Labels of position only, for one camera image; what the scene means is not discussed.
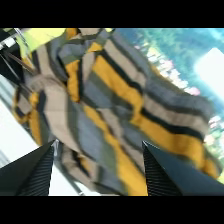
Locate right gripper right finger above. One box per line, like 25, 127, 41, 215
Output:
141, 139, 224, 196

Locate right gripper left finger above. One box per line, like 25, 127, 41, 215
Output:
0, 139, 56, 196

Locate striped knit sweater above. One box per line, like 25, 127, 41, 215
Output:
11, 28, 222, 196

